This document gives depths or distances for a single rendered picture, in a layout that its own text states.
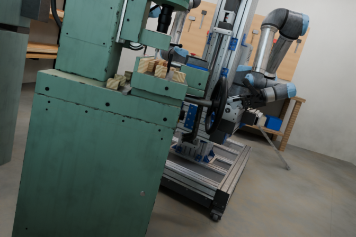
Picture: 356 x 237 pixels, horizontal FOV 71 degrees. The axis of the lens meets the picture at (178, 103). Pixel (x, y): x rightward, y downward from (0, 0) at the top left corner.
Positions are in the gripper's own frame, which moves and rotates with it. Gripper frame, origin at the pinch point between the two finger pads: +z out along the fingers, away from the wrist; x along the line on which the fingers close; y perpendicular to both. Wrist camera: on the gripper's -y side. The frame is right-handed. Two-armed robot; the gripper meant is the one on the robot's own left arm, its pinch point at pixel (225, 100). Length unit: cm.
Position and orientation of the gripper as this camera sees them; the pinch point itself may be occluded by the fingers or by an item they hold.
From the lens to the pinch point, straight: 134.6
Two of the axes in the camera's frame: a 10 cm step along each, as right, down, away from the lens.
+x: 0.8, -2.1, 9.7
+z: -9.7, 2.2, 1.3
